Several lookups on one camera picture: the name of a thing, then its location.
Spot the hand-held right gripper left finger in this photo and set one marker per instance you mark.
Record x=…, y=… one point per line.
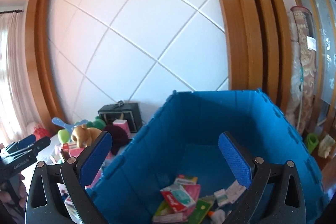
x=97, y=155

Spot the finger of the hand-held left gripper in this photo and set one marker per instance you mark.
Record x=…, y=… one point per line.
x=23, y=140
x=42, y=142

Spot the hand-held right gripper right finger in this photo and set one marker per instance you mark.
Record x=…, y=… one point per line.
x=233, y=158

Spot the blue plastic crate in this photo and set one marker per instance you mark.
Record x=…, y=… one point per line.
x=210, y=119

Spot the person's left hand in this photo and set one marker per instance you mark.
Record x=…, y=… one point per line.
x=23, y=187

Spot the red bag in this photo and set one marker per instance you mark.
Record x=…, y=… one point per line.
x=40, y=132

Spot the pile of medicine boxes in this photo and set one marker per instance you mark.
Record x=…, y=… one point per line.
x=74, y=150

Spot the brown teddy bear plush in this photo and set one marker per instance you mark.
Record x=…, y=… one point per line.
x=84, y=134

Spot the blue lightning print toy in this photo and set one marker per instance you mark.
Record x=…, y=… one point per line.
x=59, y=121

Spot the dark maroon plush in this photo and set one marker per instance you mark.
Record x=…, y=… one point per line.
x=118, y=134

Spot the dark green dinosaur plush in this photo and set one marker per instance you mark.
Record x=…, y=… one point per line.
x=98, y=123

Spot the pink tissue pack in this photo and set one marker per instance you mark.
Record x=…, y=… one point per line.
x=122, y=125

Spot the black gift box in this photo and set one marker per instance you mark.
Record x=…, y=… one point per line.
x=131, y=113

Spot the pink curtain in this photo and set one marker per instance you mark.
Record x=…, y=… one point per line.
x=10, y=82

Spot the small green object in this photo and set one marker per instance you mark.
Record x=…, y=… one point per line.
x=312, y=142

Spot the pale patterned bag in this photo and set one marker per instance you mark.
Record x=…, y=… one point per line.
x=326, y=145

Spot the patterned rolled rug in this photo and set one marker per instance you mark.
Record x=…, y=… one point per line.
x=305, y=56

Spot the dark curtain rod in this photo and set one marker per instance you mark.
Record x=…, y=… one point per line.
x=11, y=11

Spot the frosted glass sliding door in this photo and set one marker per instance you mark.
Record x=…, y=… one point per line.
x=320, y=16

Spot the wooden wall frame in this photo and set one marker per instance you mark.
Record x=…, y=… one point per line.
x=236, y=29

